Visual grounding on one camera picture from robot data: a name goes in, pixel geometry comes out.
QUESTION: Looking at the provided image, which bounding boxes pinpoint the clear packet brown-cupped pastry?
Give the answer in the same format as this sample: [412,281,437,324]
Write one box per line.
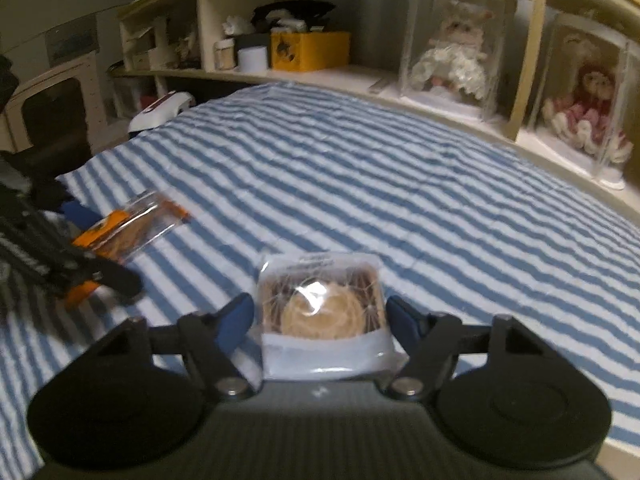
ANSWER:
[255,251,408,381]

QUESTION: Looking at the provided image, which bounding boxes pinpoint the orange-label clear snack packet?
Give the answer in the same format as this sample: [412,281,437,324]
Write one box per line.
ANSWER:
[65,189,193,311]

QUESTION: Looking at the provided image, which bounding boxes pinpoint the dark grey box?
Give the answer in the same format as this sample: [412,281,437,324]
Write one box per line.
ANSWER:
[235,32,271,51]

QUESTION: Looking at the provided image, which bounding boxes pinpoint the yellow cardboard box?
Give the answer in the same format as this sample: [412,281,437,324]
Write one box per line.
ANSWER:
[270,31,351,72]

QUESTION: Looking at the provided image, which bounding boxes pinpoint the white doll in clear case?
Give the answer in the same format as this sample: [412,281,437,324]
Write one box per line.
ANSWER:
[400,0,516,121]

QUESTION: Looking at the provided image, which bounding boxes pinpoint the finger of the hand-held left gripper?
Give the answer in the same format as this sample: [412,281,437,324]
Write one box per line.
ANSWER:
[50,237,144,306]
[59,199,108,232]

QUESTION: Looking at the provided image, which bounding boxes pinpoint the wooden headboard shelf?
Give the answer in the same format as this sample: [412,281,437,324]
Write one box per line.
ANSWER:
[117,0,640,191]

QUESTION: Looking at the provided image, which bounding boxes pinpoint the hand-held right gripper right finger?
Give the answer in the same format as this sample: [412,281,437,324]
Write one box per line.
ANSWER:
[386,295,548,402]

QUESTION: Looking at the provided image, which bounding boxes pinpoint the black bag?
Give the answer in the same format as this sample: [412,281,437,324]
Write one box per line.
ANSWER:
[252,2,336,31]

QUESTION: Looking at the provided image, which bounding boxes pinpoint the white plastic appliance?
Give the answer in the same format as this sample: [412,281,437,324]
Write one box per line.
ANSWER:
[129,91,196,136]

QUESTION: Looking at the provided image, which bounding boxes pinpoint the pink doll in clear case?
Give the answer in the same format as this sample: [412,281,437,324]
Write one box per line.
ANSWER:
[530,10,633,191]

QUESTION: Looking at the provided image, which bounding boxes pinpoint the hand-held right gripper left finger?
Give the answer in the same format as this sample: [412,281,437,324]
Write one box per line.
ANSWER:
[87,292,255,401]

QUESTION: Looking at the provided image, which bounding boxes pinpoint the beige cabinet with glass door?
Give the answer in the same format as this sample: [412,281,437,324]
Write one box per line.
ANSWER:
[0,52,108,156]

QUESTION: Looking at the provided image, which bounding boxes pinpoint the crumpled white tissue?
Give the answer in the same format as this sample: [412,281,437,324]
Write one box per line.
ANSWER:
[222,15,256,36]

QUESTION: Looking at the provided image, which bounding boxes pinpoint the small clear jar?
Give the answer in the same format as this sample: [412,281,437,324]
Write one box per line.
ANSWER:
[214,40,236,71]

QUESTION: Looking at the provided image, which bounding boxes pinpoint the white cylindrical cup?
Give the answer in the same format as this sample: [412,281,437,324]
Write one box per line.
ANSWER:
[237,46,269,73]

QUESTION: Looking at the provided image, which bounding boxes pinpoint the blue white striped bed sheet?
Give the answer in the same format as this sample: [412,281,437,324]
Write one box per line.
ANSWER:
[0,82,640,466]

